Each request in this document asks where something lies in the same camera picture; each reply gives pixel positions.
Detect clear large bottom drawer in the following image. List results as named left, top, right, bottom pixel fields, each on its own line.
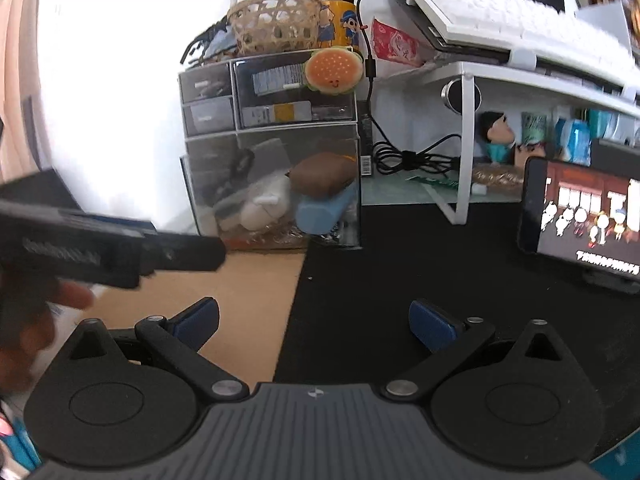
left=182, top=125, right=360, bottom=252

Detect white drawer organizer cabinet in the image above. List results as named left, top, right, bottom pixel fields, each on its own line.
left=178, top=50, right=359, bottom=174

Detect person's left hand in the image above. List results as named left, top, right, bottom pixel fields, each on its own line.
left=1, top=269, right=94, bottom=396

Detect black bin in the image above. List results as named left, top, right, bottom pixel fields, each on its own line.
left=0, top=169, right=80, bottom=210

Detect peach curtain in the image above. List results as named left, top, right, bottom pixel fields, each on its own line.
left=1, top=0, right=51, bottom=183

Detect brown cardboard sheet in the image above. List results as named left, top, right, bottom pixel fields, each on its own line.
left=74, top=250, right=307, bottom=386

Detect black desk mat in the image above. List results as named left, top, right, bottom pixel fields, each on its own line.
left=274, top=203, right=639, bottom=448

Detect green white tube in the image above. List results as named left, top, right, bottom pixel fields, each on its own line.
left=406, top=174, right=488, bottom=196

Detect white fluffy item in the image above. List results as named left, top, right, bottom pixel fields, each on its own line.
left=240, top=174, right=291, bottom=231

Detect smartphone playing cartoon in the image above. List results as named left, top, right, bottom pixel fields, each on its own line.
left=518, top=157, right=639, bottom=284

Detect blue cylinder plush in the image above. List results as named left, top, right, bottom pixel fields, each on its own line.
left=295, top=182, right=357, bottom=235

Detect brown round plush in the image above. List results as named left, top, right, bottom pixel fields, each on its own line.
left=288, top=152, right=358, bottom=200

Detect cartoon boy figurine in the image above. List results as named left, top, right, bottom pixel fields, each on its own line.
left=476, top=112, right=515, bottom=164

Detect blue drink can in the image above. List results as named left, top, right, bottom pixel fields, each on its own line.
left=555, top=118, right=591, bottom=166

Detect black hair claw clips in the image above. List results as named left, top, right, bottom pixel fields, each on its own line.
left=180, top=18, right=238, bottom=65

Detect hamburger plush toy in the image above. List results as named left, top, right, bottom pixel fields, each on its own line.
left=304, top=47, right=363, bottom=96

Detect white desk riser shelf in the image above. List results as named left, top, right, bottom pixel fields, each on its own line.
left=366, top=62, right=639, bottom=224

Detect red snack packet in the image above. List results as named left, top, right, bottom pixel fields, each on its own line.
left=371, top=18, right=424, bottom=67

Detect white mechanical keyboard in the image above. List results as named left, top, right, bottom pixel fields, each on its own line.
left=407, top=0, right=639, bottom=88

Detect woven bamboo basket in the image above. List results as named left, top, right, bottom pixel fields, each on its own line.
left=227, top=0, right=324, bottom=56

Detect yellow cartoon pen cup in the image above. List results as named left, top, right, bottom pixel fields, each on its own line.
left=317, top=0, right=360, bottom=51

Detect black charger cable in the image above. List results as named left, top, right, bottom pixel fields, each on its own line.
left=354, top=0, right=464, bottom=177

